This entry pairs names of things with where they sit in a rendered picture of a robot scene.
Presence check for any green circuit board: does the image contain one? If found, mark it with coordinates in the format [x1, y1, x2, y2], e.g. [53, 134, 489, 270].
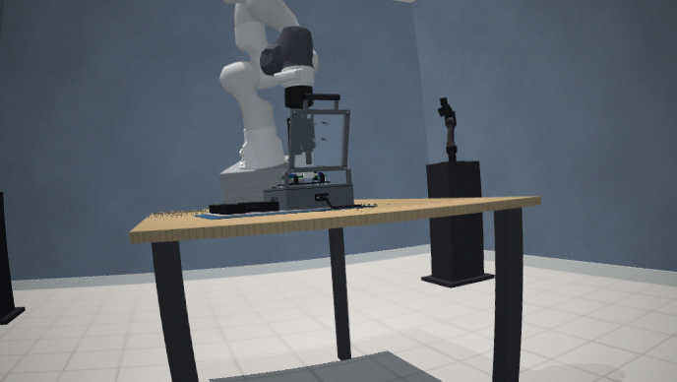
[288, 172, 322, 178]

